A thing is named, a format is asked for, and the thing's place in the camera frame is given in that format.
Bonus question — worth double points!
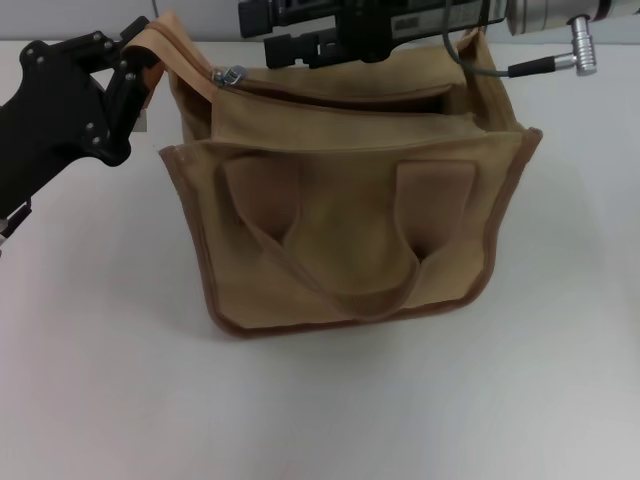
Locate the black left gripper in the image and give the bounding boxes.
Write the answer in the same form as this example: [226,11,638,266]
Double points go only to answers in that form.
[0,15,164,221]

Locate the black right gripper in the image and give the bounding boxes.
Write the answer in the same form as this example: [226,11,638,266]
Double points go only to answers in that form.
[237,0,509,70]

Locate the silver metal zipper pull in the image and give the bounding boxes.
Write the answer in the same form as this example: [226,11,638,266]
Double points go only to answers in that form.
[212,63,247,89]

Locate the khaki canvas food bag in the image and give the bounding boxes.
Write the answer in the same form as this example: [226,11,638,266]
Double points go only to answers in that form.
[122,9,544,341]

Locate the left wrist cable with connector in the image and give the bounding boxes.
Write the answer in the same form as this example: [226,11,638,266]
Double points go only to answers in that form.
[0,197,34,251]

